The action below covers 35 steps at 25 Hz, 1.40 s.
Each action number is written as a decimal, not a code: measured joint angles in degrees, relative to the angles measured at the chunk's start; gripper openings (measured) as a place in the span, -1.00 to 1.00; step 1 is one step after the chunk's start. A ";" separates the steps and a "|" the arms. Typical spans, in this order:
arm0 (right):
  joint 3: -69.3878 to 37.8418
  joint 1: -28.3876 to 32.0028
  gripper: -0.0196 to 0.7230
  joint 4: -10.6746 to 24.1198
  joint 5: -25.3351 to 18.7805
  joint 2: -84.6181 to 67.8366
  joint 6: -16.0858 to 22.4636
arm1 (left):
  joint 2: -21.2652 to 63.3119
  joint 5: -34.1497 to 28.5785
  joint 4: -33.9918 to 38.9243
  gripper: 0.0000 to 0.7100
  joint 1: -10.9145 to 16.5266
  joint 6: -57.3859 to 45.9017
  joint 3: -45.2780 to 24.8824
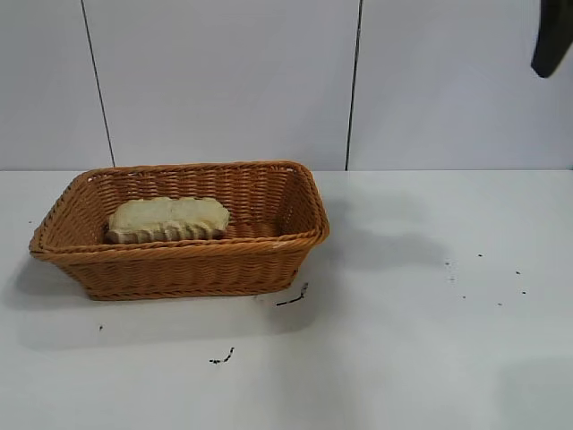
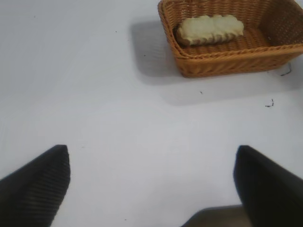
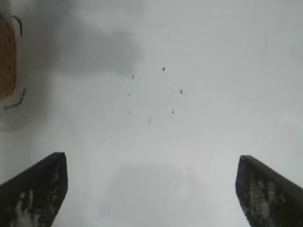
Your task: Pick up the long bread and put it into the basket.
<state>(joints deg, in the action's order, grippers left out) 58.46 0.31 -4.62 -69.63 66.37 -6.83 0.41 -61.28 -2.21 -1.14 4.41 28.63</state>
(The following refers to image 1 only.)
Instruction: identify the long striped bread roll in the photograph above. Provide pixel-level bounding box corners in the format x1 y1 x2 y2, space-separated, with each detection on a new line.
105 196 232 245

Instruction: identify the brown woven wicker basket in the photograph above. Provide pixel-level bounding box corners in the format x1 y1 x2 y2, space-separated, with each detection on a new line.
29 159 332 302

